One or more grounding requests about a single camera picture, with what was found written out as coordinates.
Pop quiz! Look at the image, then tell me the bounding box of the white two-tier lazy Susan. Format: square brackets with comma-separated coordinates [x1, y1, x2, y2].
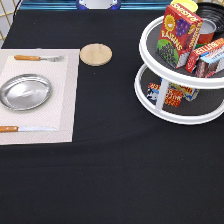
[134, 16, 224, 125]

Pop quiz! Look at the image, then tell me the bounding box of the black bowl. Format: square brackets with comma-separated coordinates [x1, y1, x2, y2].
[196, 2, 224, 33]

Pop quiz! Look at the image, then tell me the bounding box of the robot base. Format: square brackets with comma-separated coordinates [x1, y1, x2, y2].
[76, 0, 121, 9]

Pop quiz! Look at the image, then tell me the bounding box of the round silver metal plate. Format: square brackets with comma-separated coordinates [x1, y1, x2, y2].
[0, 74, 52, 111]

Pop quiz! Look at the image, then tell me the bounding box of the round wooden coaster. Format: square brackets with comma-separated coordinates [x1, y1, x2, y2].
[80, 43, 112, 66]

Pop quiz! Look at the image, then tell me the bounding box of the red white milk carton box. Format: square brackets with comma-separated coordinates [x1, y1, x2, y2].
[146, 83, 183, 107]

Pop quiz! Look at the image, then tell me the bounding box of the beige woven placemat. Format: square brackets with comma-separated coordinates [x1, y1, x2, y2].
[0, 49, 79, 145]

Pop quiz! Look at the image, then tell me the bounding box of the red butter box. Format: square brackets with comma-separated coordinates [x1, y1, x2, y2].
[185, 38, 224, 78]

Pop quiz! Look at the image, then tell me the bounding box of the red raisins box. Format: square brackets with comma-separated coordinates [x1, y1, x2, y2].
[156, 3, 203, 69]

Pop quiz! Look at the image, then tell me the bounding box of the red label tin can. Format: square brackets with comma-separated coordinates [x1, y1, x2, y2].
[197, 18, 216, 44]

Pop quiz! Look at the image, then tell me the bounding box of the yellow lid parmesan can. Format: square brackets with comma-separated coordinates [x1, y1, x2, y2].
[172, 0, 198, 13]

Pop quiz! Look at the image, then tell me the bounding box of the wooden lattice screen left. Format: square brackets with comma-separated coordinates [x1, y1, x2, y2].
[0, 0, 20, 45]

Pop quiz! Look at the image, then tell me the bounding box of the wooden handled fork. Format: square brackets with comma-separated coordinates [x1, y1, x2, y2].
[14, 55, 64, 62]

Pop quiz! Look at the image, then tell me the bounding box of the wooden handled knife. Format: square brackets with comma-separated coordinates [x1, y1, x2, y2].
[0, 126, 57, 133]

